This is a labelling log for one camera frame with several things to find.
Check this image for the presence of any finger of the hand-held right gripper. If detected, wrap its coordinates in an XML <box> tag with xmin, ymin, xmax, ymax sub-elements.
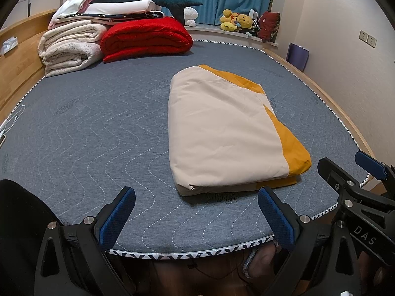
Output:
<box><xmin>318</xmin><ymin>157</ymin><xmax>363</xmax><ymax>198</ymax></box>
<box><xmin>354</xmin><ymin>151</ymin><xmax>395</xmax><ymax>181</ymax></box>

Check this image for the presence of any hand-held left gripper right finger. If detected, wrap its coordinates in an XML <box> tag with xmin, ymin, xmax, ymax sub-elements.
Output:
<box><xmin>257</xmin><ymin>186</ymin><xmax>358</xmax><ymax>296</ymax></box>

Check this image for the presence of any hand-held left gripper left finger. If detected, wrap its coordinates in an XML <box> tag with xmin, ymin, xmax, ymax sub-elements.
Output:
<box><xmin>35</xmin><ymin>186</ymin><xmax>136</xmax><ymax>296</ymax></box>

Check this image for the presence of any beige and orange jacket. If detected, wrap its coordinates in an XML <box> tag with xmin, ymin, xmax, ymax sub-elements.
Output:
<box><xmin>167</xmin><ymin>64</ymin><xmax>312</xmax><ymax>197</ymax></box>

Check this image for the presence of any person's foot in slipper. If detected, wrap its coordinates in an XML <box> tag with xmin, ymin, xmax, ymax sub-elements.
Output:
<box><xmin>244</xmin><ymin>243</ymin><xmax>278</xmax><ymax>279</ymax></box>

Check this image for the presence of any grey quilted mattress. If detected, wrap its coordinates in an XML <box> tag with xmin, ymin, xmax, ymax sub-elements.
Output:
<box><xmin>0</xmin><ymin>38</ymin><xmax>371</xmax><ymax>261</ymax></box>

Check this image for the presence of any purple bag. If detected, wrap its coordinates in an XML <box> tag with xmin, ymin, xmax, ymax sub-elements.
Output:
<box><xmin>286</xmin><ymin>42</ymin><xmax>310</xmax><ymax>71</ymax></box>

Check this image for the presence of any dark red cushion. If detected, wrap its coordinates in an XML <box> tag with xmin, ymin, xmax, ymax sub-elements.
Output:
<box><xmin>257</xmin><ymin>11</ymin><xmax>281</xmax><ymax>42</ymax></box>

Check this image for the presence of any yellow plush toy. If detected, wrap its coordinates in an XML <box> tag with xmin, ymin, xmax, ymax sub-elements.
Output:
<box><xmin>220</xmin><ymin>9</ymin><xmax>239</xmax><ymax>31</ymax></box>
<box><xmin>236</xmin><ymin>13</ymin><xmax>254</xmax><ymax>33</ymax></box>

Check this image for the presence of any cream fleece folded blanket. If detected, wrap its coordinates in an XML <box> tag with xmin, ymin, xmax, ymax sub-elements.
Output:
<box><xmin>38</xmin><ymin>20</ymin><xmax>108</xmax><ymax>77</ymax></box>

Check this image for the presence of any white window sill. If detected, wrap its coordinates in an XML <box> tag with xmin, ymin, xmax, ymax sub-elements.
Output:
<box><xmin>185</xmin><ymin>25</ymin><xmax>280</xmax><ymax>48</ymax></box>

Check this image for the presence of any red folded blanket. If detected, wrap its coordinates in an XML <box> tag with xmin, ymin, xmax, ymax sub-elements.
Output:
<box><xmin>99</xmin><ymin>16</ymin><xmax>194</xmax><ymax>63</ymax></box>

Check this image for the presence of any tissue pack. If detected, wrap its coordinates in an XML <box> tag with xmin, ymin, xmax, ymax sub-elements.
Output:
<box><xmin>0</xmin><ymin>36</ymin><xmax>18</xmax><ymax>54</ymax></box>

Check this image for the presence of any dark patterned folded blanket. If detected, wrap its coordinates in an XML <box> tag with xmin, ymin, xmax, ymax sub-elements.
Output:
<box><xmin>82</xmin><ymin>10</ymin><xmax>165</xmax><ymax>25</ymax></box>

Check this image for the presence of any white plush toy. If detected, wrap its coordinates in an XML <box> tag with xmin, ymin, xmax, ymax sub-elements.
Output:
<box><xmin>183</xmin><ymin>6</ymin><xmax>198</xmax><ymax>27</ymax></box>

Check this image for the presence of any white folded quilt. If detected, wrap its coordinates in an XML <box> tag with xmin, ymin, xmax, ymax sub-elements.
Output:
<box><xmin>88</xmin><ymin>0</ymin><xmax>162</xmax><ymax>15</ymax></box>

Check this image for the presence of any black floor cable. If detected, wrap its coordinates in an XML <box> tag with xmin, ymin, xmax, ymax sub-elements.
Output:
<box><xmin>185</xmin><ymin>263</ymin><xmax>244</xmax><ymax>281</ymax></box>

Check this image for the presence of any white cable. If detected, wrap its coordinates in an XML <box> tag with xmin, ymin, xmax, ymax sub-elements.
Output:
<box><xmin>0</xmin><ymin>103</ymin><xmax>26</xmax><ymax>131</ymax></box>

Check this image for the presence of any wooden bed frame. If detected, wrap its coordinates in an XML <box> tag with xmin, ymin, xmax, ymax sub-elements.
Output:
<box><xmin>0</xmin><ymin>9</ymin><xmax>386</xmax><ymax>193</ymax></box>

